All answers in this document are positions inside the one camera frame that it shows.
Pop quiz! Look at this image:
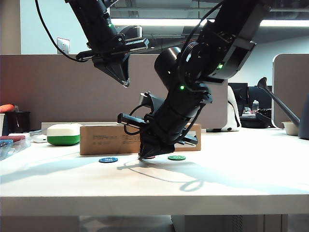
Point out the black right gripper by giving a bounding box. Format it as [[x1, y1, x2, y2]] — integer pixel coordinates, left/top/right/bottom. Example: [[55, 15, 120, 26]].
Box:
[[117, 96, 213, 160]]

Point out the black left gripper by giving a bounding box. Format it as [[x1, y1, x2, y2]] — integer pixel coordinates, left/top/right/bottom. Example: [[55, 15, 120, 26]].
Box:
[[75, 33, 150, 87]]

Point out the brown cardboard box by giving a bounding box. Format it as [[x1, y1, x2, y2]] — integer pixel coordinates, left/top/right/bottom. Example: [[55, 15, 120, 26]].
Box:
[[79, 123, 202, 156]]

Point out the red chip stack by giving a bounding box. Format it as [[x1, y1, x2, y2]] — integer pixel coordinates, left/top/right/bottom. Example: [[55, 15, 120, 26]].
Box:
[[0, 135, 26, 144]]

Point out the clear plastic chip tray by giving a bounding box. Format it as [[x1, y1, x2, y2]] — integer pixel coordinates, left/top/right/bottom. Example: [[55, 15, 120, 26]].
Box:
[[0, 133, 32, 161]]

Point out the ceiling light strip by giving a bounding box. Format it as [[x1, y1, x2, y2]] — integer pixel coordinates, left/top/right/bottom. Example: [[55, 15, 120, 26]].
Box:
[[111, 18, 309, 28]]

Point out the wide grey desk divider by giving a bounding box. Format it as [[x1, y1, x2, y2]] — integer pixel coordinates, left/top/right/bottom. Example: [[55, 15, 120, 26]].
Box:
[[0, 54, 229, 131]]

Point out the white and green case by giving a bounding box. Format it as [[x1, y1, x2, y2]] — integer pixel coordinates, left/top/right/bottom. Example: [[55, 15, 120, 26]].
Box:
[[46, 123, 84, 146]]

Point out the white and black figure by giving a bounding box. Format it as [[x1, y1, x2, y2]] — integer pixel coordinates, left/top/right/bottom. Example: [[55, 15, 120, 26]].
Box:
[[207, 86, 241, 132]]

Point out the black monitor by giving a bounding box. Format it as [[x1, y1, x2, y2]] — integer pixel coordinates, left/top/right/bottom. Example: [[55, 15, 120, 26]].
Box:
[[228, 83, 249, 116], [248, 86, 273, 114]]

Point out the black bag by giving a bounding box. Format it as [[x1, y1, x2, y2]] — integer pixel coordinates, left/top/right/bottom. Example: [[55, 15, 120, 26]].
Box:
[[240, 109, 276, 129]]

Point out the small white device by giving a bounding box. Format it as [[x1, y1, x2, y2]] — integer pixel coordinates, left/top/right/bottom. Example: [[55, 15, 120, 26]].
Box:
[[33, 134, 48, 144]]

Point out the black cup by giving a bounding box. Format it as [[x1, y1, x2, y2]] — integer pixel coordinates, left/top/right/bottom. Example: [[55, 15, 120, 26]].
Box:
[[4, 111, 31, 134]]

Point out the orange object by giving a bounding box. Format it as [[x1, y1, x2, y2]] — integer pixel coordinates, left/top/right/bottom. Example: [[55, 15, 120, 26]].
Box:
[[0, 104, 15, 114]]

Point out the dark grey watering can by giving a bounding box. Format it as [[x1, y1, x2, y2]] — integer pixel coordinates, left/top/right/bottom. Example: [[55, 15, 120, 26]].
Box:
[[257, 77, 309, 140]]

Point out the small white paper bowl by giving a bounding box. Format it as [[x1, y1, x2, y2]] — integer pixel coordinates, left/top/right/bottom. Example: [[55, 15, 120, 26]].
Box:
[[281, 121, 300, 136]]

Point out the grey divider with white edge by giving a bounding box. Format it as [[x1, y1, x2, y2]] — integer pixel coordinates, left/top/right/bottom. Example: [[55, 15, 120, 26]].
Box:
[[272, 53, 309, 129]]

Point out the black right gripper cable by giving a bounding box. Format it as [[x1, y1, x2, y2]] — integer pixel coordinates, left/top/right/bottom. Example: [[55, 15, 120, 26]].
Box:
[[124, 104, 145, 135]]

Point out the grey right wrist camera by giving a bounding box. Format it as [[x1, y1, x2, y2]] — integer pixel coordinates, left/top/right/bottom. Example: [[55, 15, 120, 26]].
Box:
[[139, 91, 168, 114]]

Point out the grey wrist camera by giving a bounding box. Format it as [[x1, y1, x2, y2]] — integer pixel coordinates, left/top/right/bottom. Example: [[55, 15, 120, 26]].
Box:
[[139, 91, 168, 114], [120, 25, 143, 41]]

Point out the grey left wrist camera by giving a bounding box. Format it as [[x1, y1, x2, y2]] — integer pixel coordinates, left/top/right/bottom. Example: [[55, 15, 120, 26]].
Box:
[[120, 25, 143, 41]]

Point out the metal wall plate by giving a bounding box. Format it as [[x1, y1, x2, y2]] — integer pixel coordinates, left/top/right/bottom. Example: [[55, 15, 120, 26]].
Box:
[[56, 38, 70, 55]]

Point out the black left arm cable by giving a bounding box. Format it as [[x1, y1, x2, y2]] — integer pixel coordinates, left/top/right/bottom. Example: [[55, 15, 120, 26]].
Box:
[[35, 0, 82, 62]]

